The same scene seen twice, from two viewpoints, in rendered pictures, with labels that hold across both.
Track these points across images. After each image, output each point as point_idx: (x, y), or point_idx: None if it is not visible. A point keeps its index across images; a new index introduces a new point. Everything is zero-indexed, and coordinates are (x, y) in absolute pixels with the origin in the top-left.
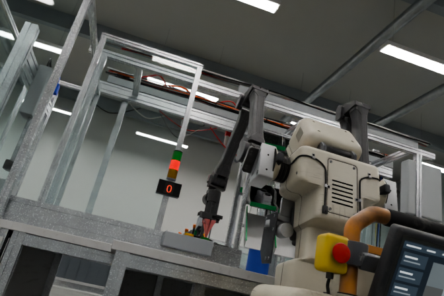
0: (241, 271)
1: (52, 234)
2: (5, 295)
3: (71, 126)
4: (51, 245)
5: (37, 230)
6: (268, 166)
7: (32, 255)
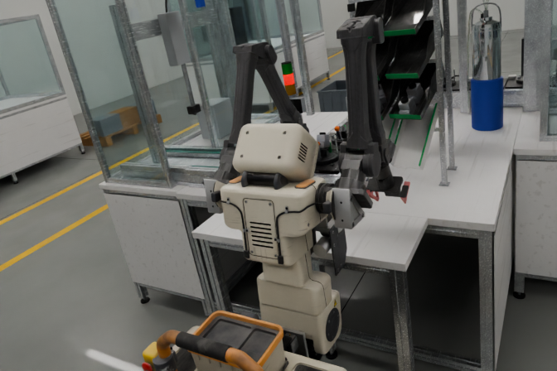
0: None
1: (197, 198)
2: None
3: (198, 73)
4: (202, 203)
5: (189, 196)
6: (214, 203)
7: None
